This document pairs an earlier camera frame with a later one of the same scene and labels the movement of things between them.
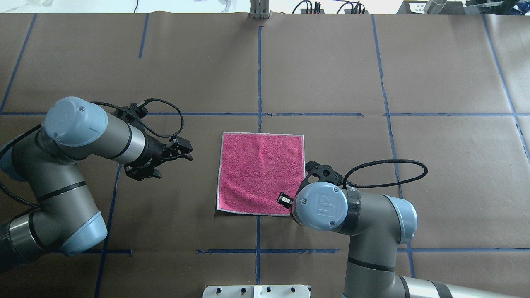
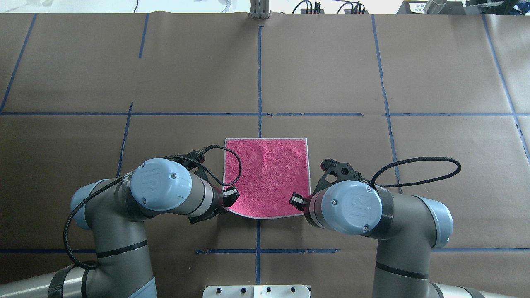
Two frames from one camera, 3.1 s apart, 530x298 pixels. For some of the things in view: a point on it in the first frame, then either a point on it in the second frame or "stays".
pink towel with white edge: [255, 167] stays
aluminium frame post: [259, 9] stays
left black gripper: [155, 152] to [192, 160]
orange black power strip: [304, 11] stays
